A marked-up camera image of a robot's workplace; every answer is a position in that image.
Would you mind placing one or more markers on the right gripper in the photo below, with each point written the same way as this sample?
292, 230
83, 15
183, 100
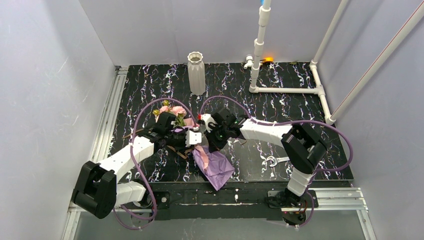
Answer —
212, 133

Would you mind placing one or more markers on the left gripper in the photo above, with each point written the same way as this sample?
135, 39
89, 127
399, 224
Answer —
180, 139

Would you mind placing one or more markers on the brown ribbon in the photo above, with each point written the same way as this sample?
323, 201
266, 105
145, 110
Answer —
179, 152

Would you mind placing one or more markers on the purple flower bouquet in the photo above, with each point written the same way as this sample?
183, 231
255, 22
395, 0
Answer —
213, 164

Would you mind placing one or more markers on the white ribbed vase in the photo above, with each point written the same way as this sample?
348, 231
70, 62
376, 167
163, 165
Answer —
196, 73

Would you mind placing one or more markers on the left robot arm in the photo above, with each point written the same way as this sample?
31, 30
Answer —
98, 190

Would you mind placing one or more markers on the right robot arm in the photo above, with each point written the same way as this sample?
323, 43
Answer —
302, 144

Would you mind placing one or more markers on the silver wrench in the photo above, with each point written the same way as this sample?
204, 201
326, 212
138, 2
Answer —
276, 160

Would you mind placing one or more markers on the orange yellow small object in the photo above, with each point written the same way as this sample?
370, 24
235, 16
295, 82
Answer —
267, 60

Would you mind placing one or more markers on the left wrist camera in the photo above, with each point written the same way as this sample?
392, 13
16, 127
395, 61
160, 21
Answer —
193, 137

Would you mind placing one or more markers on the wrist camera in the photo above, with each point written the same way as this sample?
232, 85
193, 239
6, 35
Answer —
193, 137
207, 120

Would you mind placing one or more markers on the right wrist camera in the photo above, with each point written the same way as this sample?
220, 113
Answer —
207, 120

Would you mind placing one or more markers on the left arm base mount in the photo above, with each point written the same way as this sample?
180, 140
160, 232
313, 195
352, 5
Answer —
162, 199

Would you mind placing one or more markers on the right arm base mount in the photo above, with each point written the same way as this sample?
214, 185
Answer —
294, 208

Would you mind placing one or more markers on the aluminium rail frame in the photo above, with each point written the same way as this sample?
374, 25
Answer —
194, 210

